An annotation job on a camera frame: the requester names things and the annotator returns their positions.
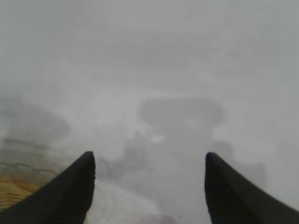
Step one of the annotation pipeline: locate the yellow woven wicker basket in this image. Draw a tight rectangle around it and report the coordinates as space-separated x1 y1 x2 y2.
0 137 68 206

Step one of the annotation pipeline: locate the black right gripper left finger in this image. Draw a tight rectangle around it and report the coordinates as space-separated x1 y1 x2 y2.
0 151 96 224

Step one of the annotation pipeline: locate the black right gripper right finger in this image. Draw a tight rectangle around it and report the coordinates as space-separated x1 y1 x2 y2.
205 152 299 224

